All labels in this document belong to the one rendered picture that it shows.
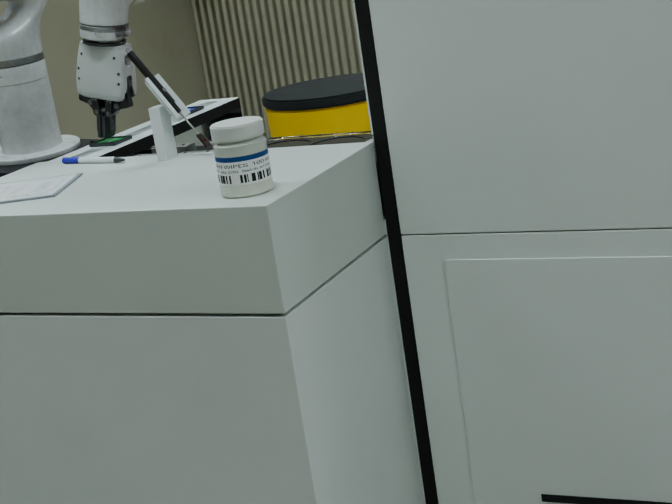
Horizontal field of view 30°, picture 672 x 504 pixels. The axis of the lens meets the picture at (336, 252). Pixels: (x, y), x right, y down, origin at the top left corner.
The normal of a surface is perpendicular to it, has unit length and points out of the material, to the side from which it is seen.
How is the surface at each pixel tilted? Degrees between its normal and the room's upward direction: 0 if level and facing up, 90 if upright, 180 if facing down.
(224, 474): 90
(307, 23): 90
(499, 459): 90
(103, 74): 93
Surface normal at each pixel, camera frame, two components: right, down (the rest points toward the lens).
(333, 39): -0.54, 0.30
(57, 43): 0.83, 0.03
